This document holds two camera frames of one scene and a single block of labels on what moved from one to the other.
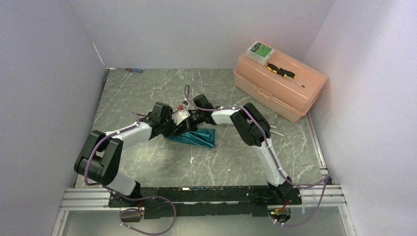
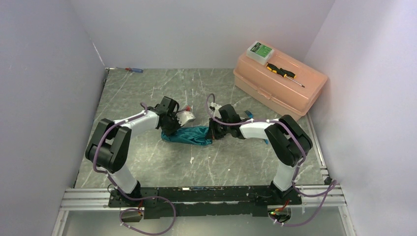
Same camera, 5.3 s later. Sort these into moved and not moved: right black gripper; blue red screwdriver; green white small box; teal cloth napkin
Moved: right black gripper
Not moved: teal cloth napkin; blue red screwdriver; green white small box
